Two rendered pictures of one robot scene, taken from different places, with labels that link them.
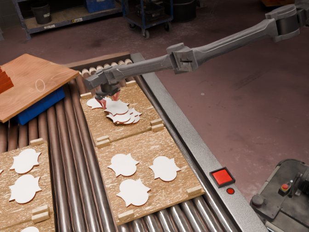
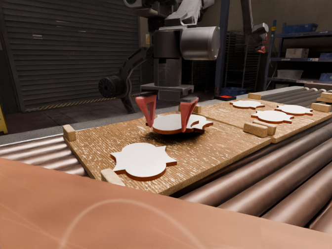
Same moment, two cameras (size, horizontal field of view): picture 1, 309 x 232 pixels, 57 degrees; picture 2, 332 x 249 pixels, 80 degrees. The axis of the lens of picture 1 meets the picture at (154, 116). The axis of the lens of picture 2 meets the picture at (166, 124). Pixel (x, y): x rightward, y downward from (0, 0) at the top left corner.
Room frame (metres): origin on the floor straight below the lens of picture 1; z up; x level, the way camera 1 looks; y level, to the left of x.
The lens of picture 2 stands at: (1.35, 0.64, 1.13)
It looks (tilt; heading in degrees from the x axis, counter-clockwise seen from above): 19 degrees down; 252
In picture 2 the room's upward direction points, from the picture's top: straight up
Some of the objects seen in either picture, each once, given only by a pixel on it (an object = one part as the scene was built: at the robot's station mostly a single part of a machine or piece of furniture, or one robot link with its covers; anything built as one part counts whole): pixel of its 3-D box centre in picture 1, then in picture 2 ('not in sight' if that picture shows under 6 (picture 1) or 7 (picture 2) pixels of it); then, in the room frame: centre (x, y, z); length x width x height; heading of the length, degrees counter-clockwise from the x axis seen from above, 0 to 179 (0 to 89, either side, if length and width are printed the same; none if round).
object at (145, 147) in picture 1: (144, 168); (256, 113); (0.80, 0.06, 0.93); 0.41 x 0.35 x 0.02; 17
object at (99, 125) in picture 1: (119, 111); (164, 138); (1.20, 0.18, 0.93); 0.41 x 0.35 x 0.02; 19
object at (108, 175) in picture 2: (86, 95); (113, 185); (1.34, 0.37, 0.95); 0.06 x 0.02 x 0.03; 109
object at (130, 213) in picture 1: (126, 215); (320, 107); (0.57, 0.13, 0.95); 0.06 x 0.02 x 0.03; 107
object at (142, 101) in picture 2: (111, 95); (156, 107); (1.23, 0.21, 1.02); 0.07 x 0.07 x 0.09; 48
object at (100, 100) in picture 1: (104, 100); (178, 110); (1.19, 0.25, 1.02); 0.07 x 0.07 x 0.09; 48
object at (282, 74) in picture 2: not in sight; (289, 74); (-2.93, -3.02, 0.74); 0.44 x 0.36 x 0.20; 100
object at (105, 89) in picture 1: (105, 86); (167, 76); (1.21, 0.23, 1.09); 0.10 x 0.07 x 0.07; 138
